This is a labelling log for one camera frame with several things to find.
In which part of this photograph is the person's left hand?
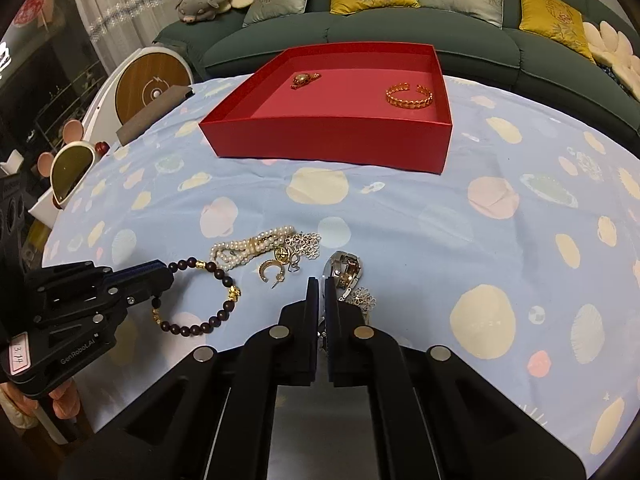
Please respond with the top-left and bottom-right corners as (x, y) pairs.
(47, 380), (83, 421)

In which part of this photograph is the gold chain bangle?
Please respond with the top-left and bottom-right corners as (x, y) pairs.
(385, 82), (432, 109)

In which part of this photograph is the silver flower necklace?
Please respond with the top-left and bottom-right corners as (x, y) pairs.
(272, 231), (322, 273)

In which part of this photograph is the silver wristwatch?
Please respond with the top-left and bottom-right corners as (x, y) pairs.
(320, 251), (362, 303)

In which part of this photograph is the white pearl bracelet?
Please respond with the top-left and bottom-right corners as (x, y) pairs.
(210, 225), (297, 268)

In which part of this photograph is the gold wristwatch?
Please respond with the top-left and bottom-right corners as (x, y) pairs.
(291, 72), (322, 92)

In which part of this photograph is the cream flower shaped cushion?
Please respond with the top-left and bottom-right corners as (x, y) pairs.
(582, 20), (640, 103)

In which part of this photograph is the gold crescent earring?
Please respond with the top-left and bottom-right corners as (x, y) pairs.
(258, 259), (287, 289)

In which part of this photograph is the red window decoration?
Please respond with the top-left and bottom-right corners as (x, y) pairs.
(12, 0), (51, 28)

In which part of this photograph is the dark wooden bead bracelet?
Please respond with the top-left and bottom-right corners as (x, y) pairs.
(151, 257), (243, 337)

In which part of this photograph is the red tray box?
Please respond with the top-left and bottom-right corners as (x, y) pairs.
(198, 43), (453, 176)

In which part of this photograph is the pink eared tabletop mirror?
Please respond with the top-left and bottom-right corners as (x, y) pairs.
(37, 119), (101, 209)

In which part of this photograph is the grey flat box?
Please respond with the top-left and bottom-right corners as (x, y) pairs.
(116, 86), (194, 147)

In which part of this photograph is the white sheer curtain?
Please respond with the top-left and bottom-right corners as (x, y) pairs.
(67, 0), (191, 76)

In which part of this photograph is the green fabric sofa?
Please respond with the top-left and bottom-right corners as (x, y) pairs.
(152, 0), (640, 138)

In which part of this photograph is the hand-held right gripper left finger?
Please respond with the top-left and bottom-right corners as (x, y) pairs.
(60, 276), (321, 480)

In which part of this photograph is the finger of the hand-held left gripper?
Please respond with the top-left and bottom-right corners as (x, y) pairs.
(32, 299), (131, 343)
(25, 259), (176, 311)

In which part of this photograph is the white machine with wooden disc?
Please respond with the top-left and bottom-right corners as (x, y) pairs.
(82, 46), (194, 146)

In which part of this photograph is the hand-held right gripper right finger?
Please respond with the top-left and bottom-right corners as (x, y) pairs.
(324, 277), (586, 480)

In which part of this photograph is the dark glass cabinet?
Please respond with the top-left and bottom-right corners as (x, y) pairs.
(0, 40), (108, 161)

